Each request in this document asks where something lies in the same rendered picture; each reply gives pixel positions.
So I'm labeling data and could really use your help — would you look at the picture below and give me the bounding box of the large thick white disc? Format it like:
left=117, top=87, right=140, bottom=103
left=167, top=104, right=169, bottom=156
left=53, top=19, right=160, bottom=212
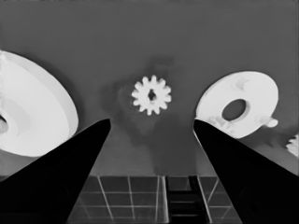
left=0, top=49, right=79, bottom=158

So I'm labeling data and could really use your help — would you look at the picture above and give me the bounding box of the white round carrier with pins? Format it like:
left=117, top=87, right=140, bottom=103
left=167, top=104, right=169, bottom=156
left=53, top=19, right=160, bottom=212
left=195, top=70, right=279, bottom=140

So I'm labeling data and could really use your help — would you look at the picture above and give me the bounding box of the small white toothed gear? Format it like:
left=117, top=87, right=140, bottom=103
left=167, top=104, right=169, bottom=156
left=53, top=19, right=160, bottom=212
left=131, top=75, right=173, bottom=117

